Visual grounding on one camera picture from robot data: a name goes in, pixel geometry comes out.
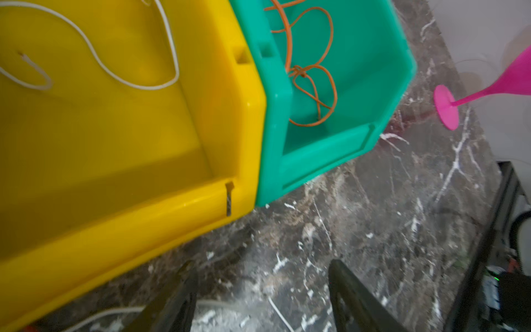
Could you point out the pink plastic goblet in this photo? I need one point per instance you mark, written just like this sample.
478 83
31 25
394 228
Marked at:
515 80

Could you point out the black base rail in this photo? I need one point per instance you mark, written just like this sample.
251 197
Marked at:
466 307

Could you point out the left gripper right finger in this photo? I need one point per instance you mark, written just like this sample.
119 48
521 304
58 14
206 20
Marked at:
354 306

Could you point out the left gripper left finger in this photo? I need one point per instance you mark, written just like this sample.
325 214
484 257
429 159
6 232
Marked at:
173 308

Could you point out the green plastic bin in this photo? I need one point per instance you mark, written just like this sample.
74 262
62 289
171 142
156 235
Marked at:
333 74

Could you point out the yellow plastic bin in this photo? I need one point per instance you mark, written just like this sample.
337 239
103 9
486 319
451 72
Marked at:
127 128

